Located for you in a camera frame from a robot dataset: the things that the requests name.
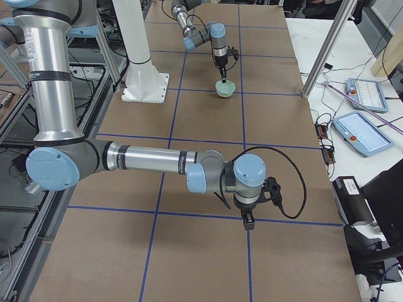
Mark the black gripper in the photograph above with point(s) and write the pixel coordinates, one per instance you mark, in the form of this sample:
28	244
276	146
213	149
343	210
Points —
245	207
220	61

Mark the teach pendant tablet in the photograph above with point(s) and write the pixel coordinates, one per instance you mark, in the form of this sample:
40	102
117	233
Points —
361	134
368	93

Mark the black box with label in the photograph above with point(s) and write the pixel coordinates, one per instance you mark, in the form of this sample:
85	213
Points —
351	203

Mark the upper teach pendant tablet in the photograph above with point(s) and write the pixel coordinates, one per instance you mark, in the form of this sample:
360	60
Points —
368	93

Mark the aluminium frame post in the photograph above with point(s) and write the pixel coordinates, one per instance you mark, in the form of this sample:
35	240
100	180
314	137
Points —
341	18

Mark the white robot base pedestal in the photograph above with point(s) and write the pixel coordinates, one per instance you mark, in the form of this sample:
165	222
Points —
143	82

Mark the orange black circuit board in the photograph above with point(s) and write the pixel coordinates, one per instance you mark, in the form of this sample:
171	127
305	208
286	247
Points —
321	130

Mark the green bowl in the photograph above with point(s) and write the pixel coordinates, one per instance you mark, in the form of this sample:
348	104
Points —
225	88

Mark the lower teach pendant tablet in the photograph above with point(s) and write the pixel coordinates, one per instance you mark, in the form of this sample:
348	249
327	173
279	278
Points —
361	134

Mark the small black square pad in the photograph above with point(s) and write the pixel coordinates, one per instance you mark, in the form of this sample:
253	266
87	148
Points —
328	66

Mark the black monitor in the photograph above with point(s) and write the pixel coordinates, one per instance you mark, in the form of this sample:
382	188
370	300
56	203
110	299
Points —
384	196

